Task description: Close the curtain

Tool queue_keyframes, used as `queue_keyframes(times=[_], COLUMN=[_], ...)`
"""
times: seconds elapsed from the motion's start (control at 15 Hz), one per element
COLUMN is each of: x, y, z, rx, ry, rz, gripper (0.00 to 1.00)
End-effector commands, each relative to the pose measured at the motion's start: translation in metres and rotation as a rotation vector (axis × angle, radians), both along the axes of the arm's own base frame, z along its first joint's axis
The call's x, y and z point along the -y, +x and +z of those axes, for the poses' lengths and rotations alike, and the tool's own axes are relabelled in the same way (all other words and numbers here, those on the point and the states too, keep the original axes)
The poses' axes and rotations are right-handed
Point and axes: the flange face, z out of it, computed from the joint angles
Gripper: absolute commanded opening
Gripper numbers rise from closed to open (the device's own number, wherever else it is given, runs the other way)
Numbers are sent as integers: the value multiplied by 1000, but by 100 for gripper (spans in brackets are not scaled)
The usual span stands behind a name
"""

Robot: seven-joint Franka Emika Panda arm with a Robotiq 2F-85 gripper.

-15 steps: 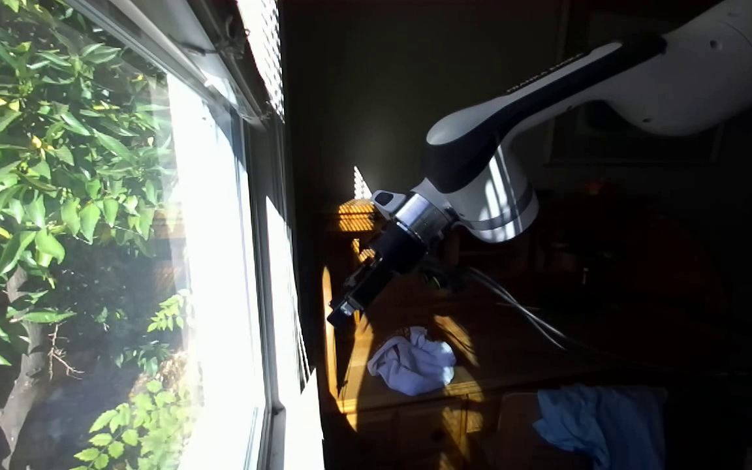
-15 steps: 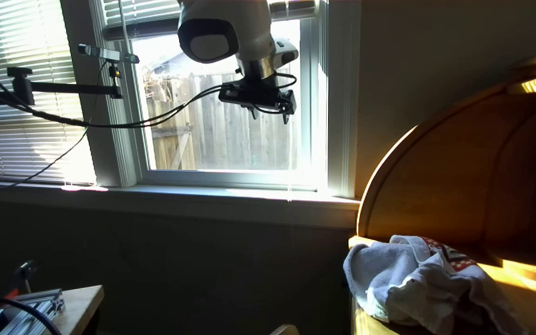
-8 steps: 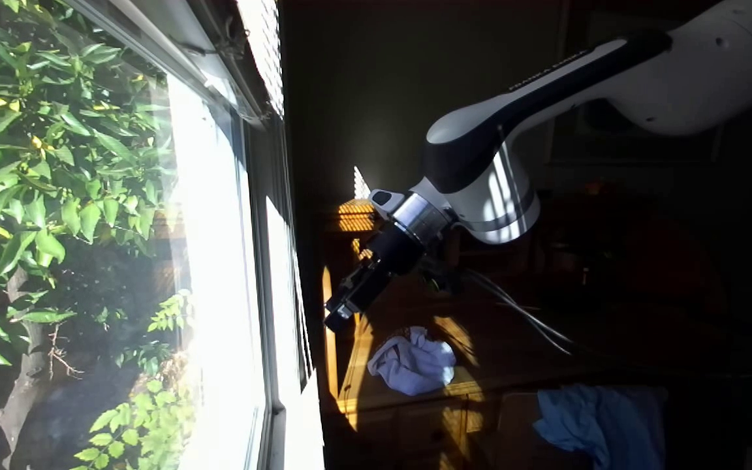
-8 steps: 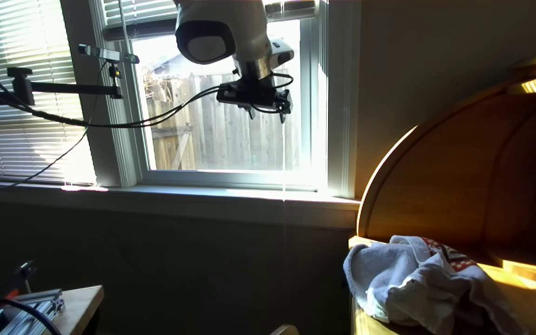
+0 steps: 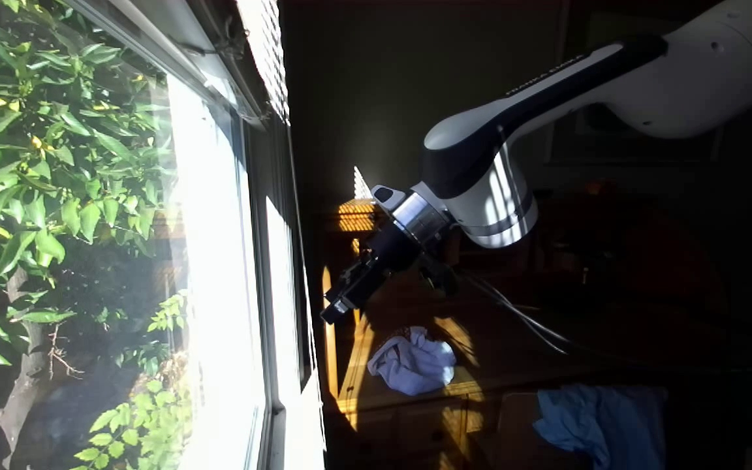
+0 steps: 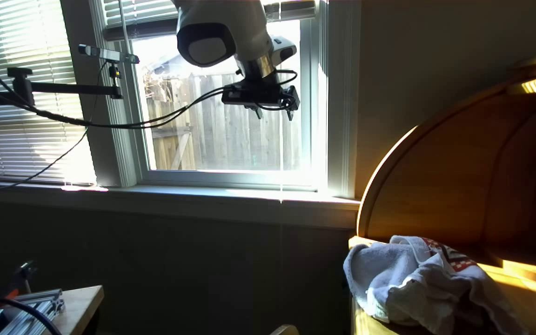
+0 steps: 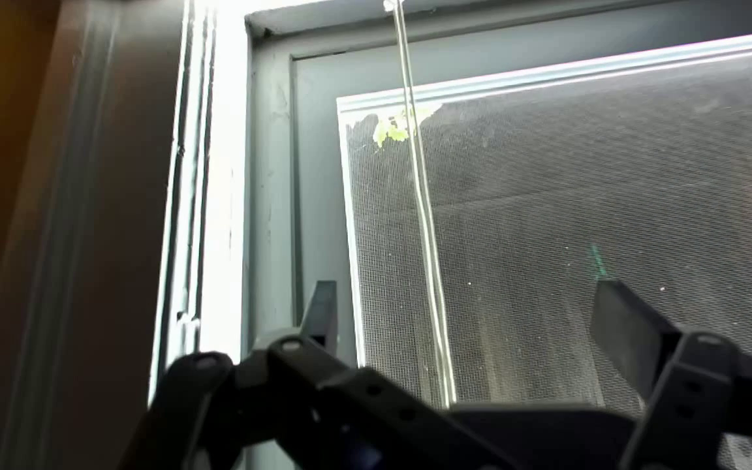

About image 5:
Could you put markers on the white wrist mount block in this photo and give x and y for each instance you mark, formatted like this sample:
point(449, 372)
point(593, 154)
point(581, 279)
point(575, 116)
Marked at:
point(389, 196)

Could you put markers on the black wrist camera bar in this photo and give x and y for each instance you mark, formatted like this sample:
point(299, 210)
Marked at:
point(440, 273)

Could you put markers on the white window frame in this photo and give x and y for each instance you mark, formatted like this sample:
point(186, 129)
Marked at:
point(184, 41)

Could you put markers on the green leafy tree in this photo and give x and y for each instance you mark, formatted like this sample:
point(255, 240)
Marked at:
point(46, 131)

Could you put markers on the white crumpled cloth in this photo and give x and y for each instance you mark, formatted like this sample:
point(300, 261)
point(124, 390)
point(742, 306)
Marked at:
point(411, 362)

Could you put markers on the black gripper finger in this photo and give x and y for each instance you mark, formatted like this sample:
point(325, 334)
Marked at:
point(362, 294)
point(336, 311)

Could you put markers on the white slatted window blind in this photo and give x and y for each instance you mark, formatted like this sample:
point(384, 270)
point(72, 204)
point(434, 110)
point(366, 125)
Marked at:
point(261, 43)

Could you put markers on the wooden roll-top desk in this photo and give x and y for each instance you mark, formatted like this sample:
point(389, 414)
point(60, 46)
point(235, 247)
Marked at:
point(353, 217)

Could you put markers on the blue draped cloth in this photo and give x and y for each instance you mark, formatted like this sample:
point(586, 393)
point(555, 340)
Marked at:
point(601, 420)

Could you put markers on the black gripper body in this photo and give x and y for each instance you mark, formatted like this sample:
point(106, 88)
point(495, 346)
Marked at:
point(384, 261)

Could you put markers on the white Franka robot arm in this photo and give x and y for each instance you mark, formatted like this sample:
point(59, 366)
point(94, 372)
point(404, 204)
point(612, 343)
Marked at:
point(705, 60)

